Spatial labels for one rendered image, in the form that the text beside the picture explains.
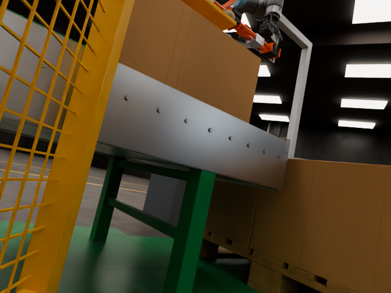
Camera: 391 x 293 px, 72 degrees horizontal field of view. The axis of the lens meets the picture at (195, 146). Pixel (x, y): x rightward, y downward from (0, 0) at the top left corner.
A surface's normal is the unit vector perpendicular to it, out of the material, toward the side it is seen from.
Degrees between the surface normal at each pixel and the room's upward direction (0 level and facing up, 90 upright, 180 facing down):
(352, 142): 90
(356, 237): 90
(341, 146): 90
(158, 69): 90
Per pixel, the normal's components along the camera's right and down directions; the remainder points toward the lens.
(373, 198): -0.75, -0.25
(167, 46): 0.62, 0.03
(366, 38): -0.43, -0.21
